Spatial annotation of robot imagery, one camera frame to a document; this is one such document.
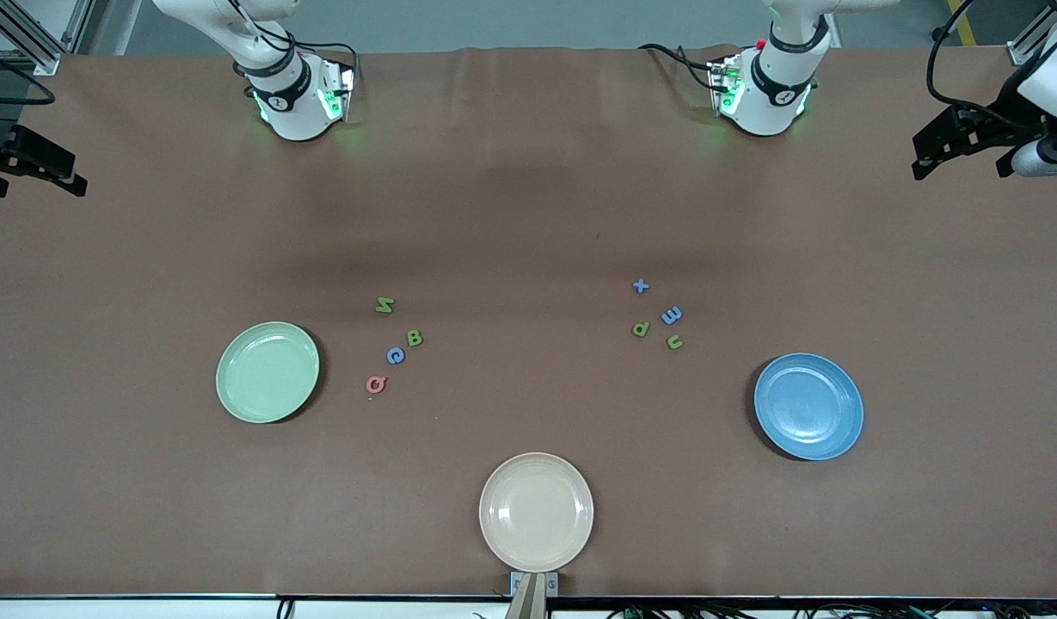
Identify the brown table cloth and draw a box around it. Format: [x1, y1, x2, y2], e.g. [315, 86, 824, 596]
[0, 43, 1057, 598]

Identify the grey metal clamp bracket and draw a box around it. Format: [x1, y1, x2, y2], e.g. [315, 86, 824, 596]
[509, 571, 560, 598]

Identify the black table edge strip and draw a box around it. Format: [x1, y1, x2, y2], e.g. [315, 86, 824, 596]
[0, 591, 1057, 603]

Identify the light green plate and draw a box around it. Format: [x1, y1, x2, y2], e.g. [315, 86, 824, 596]
[216, 322, 321, 424]

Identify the upright aluminium frame profile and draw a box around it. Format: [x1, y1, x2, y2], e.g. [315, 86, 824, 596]
[61, 0, 95, 54]

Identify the black arm base cable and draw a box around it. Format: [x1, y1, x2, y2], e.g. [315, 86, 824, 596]
[638, 43, 720, 91]
[298, 41, 361, 97]

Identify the beige camera pole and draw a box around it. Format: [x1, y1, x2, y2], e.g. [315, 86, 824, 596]
[504, 574, 549, 619]

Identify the blue plate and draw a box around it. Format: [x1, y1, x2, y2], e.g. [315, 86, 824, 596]
[753, 352, 864, 462]

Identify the slanted aluminium frame profile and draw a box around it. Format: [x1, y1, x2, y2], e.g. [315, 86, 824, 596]
[0, 0, 62, 77]
[1005, 0, 1057, 65]

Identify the beige plate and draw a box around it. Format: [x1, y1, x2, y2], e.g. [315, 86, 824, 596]
[479, 452, 594, 573]

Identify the metal base connector bracket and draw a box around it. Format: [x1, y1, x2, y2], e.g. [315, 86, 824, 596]
[317, 58, 357, 123]
[707, 56, 746, 117]

